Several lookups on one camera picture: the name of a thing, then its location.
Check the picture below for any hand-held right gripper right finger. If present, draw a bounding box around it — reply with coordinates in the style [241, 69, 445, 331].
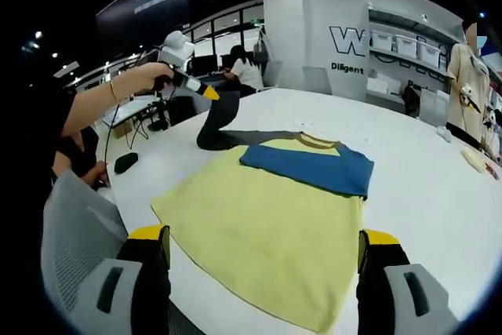
[355, 228, 460, 335]

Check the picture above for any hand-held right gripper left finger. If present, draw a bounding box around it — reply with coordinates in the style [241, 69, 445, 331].
[68, 224, 173, 335]

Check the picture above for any yellow blue grey garment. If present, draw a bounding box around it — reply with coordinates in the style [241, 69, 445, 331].
[151, 89, 376, 334]

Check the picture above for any person's left hand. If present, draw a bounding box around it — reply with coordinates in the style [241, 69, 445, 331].
[131, 62, 176, 96]

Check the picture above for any black monitor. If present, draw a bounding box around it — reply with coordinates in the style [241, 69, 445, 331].
[191, 54, 219, 77]

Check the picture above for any white side desk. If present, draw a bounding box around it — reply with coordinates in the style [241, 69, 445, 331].
[101, 97, 158, 128]

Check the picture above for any hanging grey cloth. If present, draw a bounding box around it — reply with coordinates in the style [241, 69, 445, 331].
[253, 27, 271, 65]

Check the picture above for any grey mesh chair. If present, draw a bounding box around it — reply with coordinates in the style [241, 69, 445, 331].
[41, 169, 130, 324]

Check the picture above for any black pouch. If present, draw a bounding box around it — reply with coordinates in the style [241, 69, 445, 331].
[113, 152, 140, 174]

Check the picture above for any white chair back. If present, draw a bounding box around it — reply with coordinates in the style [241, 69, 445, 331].
[301, 66, 329, 95]
[419, 89, 449, 120]

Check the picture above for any white flat box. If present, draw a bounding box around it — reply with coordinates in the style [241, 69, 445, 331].
[367, 77, 402, 96]

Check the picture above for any white storage bin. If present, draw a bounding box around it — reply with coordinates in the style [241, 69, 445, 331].
[417, 40, 442, 64]
[370, 31, 395, 52]
[394, 35, 419, 56]

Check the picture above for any black backpack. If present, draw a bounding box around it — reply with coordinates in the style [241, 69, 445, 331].
[402, 84, 420, 116]

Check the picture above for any white shelf unit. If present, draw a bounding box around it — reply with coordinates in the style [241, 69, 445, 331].
[366, 1, 464, 116]

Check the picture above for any rack of storage bins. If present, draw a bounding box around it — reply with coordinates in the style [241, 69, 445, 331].
[482, 48, 502, 155]

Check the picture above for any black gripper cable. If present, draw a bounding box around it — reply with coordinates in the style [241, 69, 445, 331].
[102, 101, 121, 189]

